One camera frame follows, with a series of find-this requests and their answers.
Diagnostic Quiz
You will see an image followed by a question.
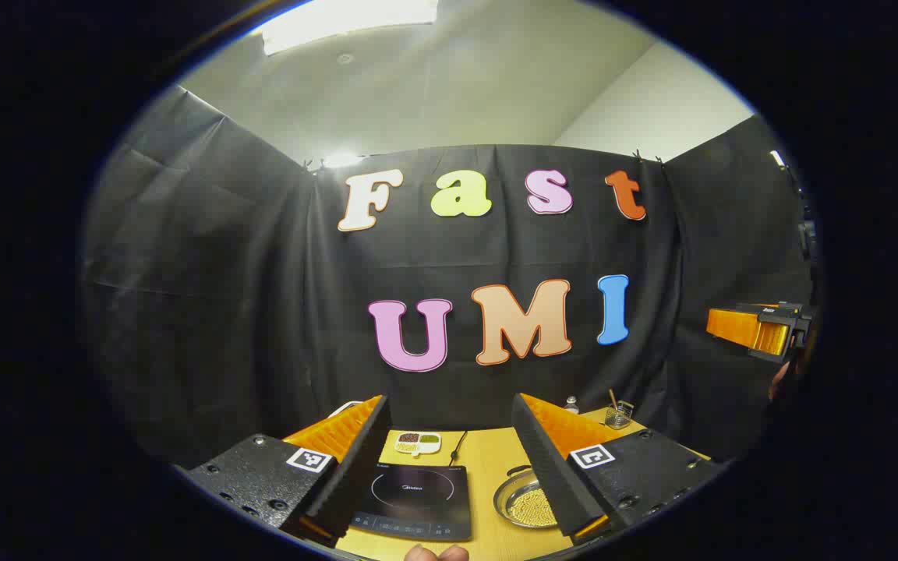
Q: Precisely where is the stainless steel pot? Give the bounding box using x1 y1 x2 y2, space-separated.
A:
493 465 575 531

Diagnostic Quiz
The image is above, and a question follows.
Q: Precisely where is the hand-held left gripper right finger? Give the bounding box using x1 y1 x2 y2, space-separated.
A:
511 393 730 546

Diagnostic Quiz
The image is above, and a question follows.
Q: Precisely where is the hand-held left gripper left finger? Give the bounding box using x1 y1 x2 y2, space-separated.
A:
176 393 392 546

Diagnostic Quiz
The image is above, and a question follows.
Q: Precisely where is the black induction cooktop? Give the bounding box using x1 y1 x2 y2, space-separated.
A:
348 465 472 542

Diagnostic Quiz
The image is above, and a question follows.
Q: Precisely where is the ceiling light panel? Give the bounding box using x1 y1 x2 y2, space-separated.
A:
262 0 440 56

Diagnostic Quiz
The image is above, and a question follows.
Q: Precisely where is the white divided bean dish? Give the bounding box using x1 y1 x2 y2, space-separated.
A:
394 432 443 456

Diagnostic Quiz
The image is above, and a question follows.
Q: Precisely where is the pile of yellow soybeans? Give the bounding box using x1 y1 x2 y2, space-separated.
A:
513 482 559 527

